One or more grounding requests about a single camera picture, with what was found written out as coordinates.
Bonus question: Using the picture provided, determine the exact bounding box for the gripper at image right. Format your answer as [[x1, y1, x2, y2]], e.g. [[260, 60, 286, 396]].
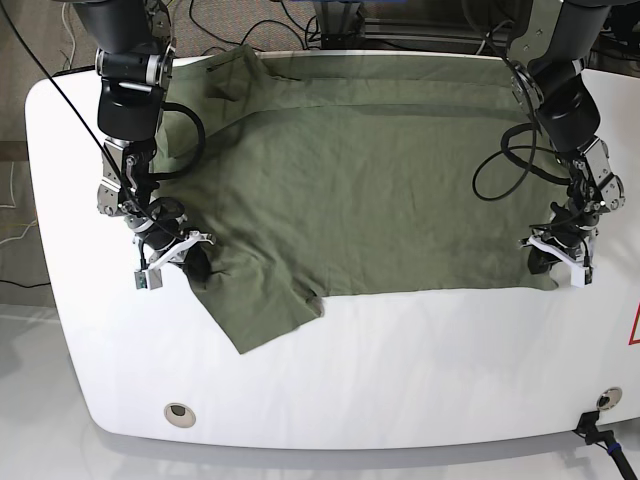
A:
[[527, 199, 599, 275]]

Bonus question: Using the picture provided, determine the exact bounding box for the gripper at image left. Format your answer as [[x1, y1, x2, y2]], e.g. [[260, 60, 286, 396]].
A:
[[124, 197, 212, 283]]

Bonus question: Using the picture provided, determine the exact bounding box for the olive green T-shirt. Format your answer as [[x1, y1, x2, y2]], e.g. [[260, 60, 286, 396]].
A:
[[160, 47, 565, 353]]

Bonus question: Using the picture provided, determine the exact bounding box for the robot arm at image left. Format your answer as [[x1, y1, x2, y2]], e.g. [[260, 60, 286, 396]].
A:
[[71, 1, 214, 290]]

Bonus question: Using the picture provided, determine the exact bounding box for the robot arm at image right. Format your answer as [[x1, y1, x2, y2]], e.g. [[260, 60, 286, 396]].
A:
[[493, 1, 625, 287]]

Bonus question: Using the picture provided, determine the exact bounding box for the red triangle sticker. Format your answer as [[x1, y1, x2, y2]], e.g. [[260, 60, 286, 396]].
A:
[[628, 305, 640, 346]]

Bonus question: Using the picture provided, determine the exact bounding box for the black flat bar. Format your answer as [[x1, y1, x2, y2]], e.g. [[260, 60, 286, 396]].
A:
[[51, 71, 74, 78]]

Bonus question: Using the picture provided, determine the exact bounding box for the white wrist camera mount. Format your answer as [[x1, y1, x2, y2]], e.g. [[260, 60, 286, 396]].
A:
[[134, 230, 215, 290], [519, 234, 593, 288]]

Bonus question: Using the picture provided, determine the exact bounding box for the left table cable grommet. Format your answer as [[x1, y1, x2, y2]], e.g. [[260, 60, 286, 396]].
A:
[[164, 403, 196, 429]]

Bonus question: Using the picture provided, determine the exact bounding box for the table cable grommet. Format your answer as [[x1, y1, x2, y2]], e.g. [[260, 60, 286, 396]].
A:
[[596, 387, 623, 411], [164, 403, 196, 429]]

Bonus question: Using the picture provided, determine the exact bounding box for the right table cable grommet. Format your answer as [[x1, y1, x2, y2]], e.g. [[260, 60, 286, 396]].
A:
[[596, 387, 623, 411]]

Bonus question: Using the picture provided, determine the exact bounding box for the black clamp with cable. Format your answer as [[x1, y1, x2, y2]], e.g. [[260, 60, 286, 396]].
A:
[[573, 411, 638, 480]]

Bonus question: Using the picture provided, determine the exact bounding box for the aluminium frame post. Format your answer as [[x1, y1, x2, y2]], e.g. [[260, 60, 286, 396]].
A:
[[313, 1, 363, 50]]

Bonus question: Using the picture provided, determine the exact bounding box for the white cable on floor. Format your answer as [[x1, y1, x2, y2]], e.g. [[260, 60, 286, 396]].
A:
[[59, 0, 78, 71]]

